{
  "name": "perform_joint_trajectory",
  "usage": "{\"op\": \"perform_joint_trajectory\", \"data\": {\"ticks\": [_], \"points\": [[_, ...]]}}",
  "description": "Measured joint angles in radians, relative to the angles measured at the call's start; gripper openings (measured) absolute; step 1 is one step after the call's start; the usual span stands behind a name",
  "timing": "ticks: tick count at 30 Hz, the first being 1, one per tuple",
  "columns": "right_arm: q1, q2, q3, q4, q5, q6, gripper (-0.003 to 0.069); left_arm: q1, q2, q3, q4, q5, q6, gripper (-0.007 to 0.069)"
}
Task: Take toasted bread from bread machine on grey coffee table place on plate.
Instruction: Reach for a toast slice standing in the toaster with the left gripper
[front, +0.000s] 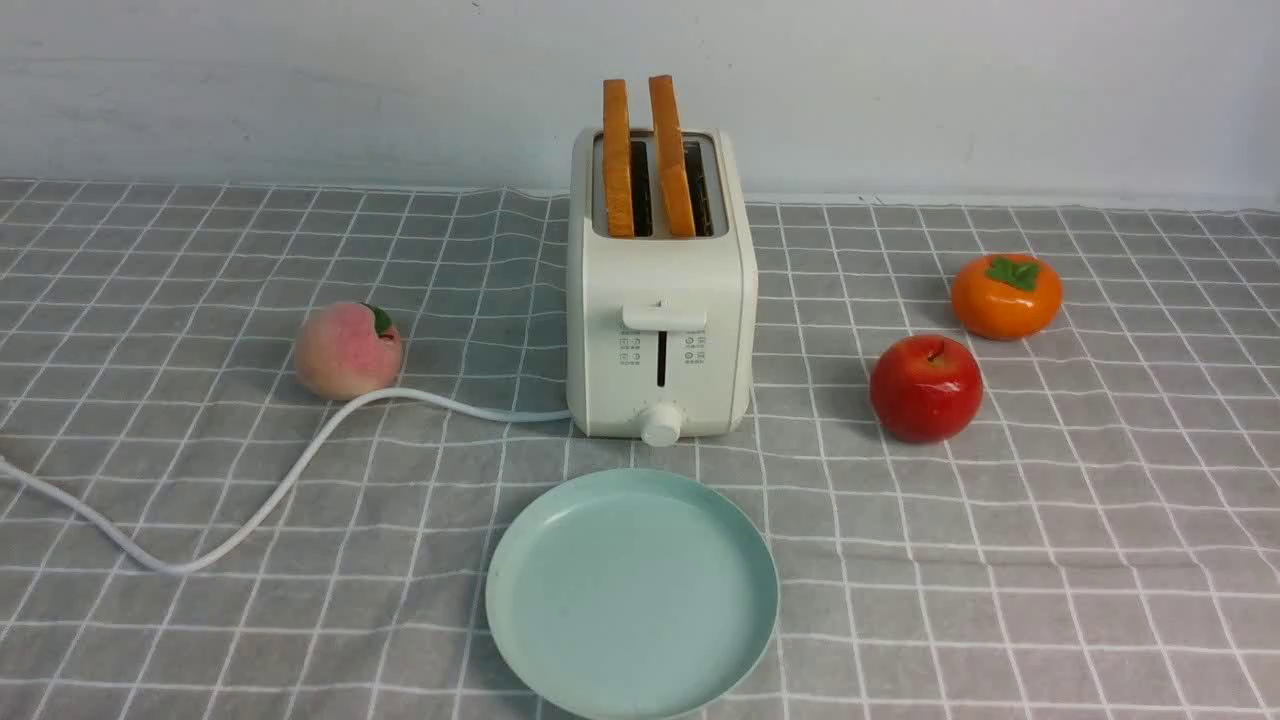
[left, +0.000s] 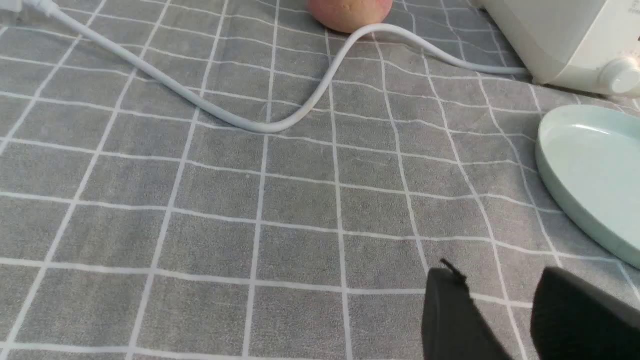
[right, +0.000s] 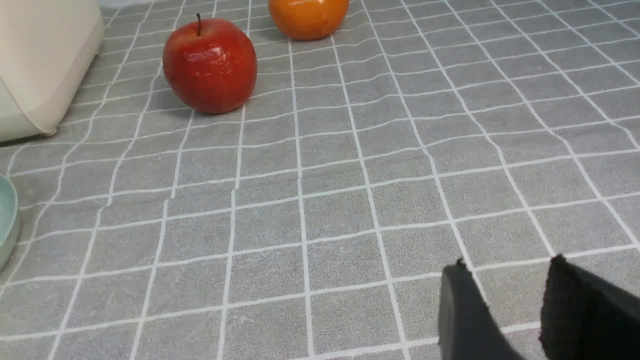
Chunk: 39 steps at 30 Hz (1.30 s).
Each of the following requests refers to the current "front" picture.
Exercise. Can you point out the grey checkered tablecloth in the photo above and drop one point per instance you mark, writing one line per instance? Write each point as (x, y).
(1099, 543)

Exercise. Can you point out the red apple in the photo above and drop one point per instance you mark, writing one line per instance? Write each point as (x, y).
(926, 388)

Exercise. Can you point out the orange persimmon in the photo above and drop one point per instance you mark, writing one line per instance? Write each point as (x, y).
(1006, 296)

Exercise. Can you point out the white two-slot toaster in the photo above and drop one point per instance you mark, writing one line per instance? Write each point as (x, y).
(660, 329)

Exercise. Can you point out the pink peach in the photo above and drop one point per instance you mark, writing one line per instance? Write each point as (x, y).
(346, 350)

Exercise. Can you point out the light green round plate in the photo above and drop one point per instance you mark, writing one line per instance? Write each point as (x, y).
(632, 594)

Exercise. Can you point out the toast slice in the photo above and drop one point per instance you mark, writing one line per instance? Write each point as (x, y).
(669, 139)
(616, 160)

